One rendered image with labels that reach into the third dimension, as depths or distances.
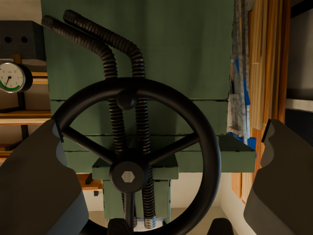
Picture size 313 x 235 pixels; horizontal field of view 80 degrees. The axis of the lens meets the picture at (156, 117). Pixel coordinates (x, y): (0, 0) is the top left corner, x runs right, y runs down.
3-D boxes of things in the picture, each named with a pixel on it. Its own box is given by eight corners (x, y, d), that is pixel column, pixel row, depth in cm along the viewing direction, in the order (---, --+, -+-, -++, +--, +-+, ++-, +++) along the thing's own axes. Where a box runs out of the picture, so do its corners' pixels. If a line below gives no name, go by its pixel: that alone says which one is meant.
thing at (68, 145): (219, 135, 47) (218, 150, 48) (200, 120, 68) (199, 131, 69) (59, 135, 47) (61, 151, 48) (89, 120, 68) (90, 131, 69)
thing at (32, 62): (31, 19, 39) (35, 59, 41) (60, 35, 52) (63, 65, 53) (-10, 19, 39) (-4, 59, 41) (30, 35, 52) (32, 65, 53)
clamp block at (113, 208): (171, 180, 39) (170, 219, 40) (167, 156, 52) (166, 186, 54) (99, 180, 39) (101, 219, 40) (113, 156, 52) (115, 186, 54)
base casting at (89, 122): (230, 99, 46) (228, 136, 47) (189, 93, 103) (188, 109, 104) (47, 100, 46) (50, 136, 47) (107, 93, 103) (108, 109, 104)
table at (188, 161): (282, 166, 39) (279, 193, 40) (227, 131, 69) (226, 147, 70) (-14, 166, 38) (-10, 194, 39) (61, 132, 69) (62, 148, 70)
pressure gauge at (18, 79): (21, 51, 38) (26, 93, 39) (33, 55, 42) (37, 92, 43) (-10, 51, 38) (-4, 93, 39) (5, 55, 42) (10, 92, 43)
